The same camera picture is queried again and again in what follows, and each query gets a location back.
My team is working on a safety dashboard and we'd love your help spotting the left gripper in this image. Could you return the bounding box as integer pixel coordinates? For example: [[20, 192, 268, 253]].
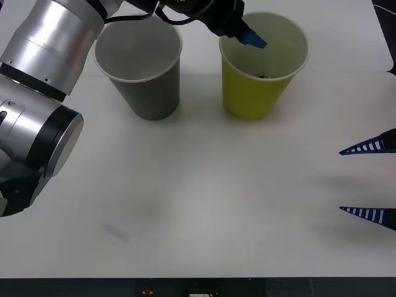
[[199, 0, 268, 50]]

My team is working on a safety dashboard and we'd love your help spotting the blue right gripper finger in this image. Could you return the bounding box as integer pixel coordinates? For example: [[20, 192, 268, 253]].
[[338, 127, 396, 156], [338, 205, 396, 231]]

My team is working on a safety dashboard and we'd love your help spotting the yellow-green plastic waste bin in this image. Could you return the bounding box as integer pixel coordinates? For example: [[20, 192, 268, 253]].
[[218, 11, 311, 121]]

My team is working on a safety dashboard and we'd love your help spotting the grey plastic waste bin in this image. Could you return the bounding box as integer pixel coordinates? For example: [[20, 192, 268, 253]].
[[93, 22, 183, 122]]

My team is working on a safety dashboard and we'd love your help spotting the dark robot torso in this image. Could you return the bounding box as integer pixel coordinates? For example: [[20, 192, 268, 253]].
[[0, 277, 396, 297]]

